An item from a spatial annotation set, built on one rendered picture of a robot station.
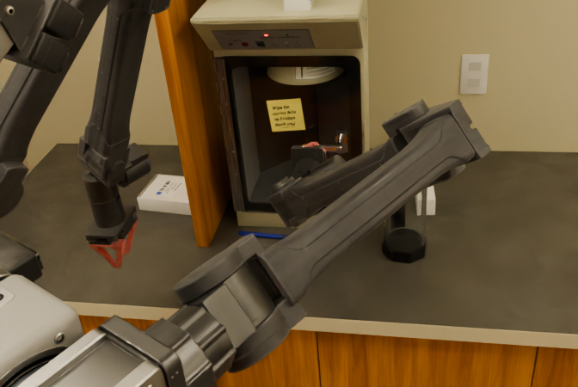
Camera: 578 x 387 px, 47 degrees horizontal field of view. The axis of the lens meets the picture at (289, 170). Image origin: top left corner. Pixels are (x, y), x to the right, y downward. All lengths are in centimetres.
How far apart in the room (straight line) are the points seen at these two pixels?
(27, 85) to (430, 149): 53
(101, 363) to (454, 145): 47
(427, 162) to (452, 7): 105
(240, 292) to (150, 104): 145
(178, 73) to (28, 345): 89
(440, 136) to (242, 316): 33
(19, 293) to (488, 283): 106
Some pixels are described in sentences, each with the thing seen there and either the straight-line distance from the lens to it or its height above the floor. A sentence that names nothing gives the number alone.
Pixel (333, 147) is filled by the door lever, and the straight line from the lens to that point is 141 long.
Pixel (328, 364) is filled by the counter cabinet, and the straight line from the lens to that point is 152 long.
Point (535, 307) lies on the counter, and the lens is 144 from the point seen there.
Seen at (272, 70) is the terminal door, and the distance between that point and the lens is 141.
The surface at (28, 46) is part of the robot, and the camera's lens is 69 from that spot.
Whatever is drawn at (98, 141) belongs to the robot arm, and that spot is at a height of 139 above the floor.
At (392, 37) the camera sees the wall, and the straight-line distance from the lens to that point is 182.
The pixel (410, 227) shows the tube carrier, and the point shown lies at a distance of 145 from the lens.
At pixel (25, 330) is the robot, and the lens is 59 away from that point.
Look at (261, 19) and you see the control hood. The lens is 126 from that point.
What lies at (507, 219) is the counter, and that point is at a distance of 167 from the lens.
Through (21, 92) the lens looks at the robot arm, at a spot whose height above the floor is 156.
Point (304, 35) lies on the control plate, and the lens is 130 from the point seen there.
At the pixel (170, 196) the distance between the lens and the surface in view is 174.
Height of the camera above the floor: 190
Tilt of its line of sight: 31 degrees down
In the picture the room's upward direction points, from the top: 5 degrees counter-clockwise
